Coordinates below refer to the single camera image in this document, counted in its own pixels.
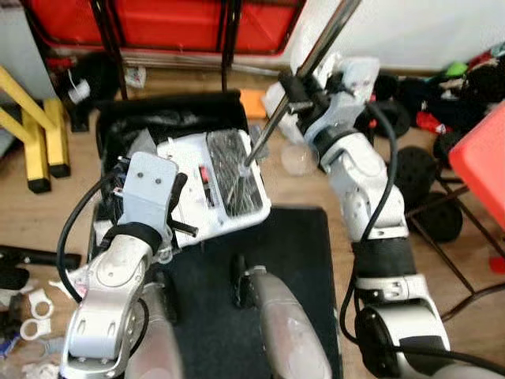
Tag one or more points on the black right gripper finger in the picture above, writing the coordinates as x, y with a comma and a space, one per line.
304, 103
296, 82

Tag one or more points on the black rubbish bag bin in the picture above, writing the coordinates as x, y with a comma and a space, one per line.
158, 118

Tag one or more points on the black floor mat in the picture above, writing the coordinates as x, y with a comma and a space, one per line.
284, 237

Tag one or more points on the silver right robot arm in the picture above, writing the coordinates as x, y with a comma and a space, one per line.
359, 181

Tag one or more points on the black dumbbell red label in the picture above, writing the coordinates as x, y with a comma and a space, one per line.
394, 118

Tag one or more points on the white plastic dustpan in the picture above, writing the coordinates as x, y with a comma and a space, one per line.
193, 154

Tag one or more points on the orange foam block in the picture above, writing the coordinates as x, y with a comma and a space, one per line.
251, 103

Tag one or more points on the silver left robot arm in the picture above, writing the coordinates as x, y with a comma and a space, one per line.
106, 292

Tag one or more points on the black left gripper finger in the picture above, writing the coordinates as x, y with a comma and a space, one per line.
187, 191
177, 189

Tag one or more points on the yellow steel exercise frame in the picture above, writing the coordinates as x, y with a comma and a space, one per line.
55, 134

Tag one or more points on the silver robot right leg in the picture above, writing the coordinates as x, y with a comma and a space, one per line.
292, 339

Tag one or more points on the black bundle white tag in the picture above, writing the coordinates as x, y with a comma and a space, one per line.
99, 75

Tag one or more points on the black weight plate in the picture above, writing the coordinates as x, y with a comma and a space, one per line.
417, 174
446, 150
442, 225

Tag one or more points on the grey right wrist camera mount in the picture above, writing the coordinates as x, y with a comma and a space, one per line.
355, 79

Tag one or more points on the white wrench shaped clips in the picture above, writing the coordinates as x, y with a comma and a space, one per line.
24, 330

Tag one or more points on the red folded table dark frame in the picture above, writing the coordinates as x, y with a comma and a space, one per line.
158, 20

